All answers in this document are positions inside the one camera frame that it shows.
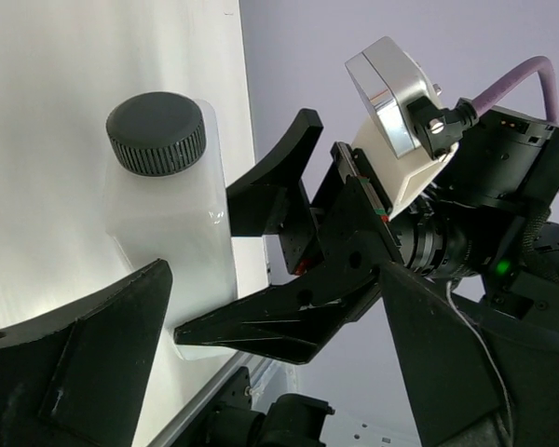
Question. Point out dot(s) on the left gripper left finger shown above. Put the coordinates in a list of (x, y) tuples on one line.
[(77, 375)]

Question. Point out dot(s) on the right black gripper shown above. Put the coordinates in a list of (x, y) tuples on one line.
[(332, 243)]

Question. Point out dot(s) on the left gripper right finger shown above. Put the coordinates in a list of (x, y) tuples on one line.
[(474, 375)]

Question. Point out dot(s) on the white bottle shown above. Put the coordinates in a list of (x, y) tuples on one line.
[(165, 199)]

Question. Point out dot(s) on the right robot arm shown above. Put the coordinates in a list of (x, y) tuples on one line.
[(468, 274)]

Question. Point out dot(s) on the aluminium mounting rail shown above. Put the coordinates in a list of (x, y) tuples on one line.
[(240, 382)]

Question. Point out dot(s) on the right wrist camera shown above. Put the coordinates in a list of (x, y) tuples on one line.
[(409, 137)]

